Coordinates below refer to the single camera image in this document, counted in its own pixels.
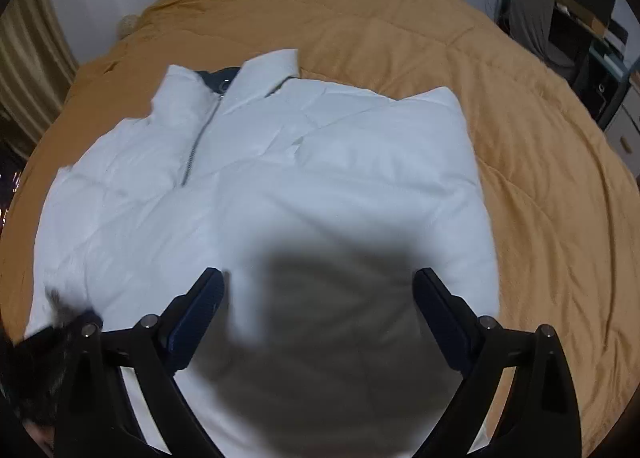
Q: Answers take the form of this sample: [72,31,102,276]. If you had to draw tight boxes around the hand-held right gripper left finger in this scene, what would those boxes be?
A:
[54,267,226,458]

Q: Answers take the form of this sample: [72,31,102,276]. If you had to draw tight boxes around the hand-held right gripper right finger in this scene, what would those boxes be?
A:
[413,267,584,458]

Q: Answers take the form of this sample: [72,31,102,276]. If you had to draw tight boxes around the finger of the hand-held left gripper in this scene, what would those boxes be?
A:
[45,287,103,331]

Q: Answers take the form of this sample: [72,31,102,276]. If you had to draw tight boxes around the white puffer jacket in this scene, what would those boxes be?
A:
[25,48,501,458]

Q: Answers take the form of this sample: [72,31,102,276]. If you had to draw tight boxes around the dark window with lights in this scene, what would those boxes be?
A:
[0,138,27,226]

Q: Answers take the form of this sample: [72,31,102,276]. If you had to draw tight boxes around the beige striped curtain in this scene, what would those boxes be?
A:
[0,0,78,159]

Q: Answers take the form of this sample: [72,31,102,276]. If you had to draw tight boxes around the white drawer cabinet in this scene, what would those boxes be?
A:
[606,83,640,170]

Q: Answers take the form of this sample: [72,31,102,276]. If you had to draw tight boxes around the small round beige plush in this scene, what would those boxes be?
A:
[116,14,141,39]

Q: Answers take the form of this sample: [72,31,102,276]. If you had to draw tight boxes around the orange bed blanket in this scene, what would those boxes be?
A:
[0,0,636,458]

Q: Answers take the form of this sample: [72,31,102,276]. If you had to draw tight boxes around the teal shelf rack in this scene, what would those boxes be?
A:
[582,31,632,125]

